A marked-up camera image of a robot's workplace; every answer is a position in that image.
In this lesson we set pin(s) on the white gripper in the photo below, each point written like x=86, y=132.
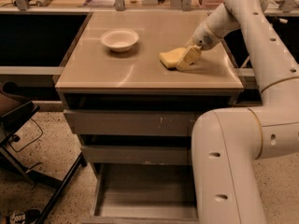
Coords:
x=204, y=37

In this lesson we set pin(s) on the yellow sponge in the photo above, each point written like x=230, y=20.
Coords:
x=171, y=58

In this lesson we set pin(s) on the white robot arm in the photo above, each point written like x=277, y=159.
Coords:
x=226, y=142

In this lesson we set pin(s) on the top grey drawer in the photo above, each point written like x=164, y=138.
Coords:
x=146, y=115

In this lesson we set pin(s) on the grey drawer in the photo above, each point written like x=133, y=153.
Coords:
x=143, y=194
x=150, y=150
x=146, y=115

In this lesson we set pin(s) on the grey drawer cabinet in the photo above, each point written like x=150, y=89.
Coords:
x=93, y=68

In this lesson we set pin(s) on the middle grey drawer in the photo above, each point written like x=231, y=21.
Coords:
x=150, y=150

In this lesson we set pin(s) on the bottom grey drawer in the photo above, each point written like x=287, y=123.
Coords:
x=143, y=194

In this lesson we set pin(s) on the white bowl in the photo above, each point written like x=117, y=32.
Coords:
x=119, y=40

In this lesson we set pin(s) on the black white shoe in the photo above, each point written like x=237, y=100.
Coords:
x=21, y=217

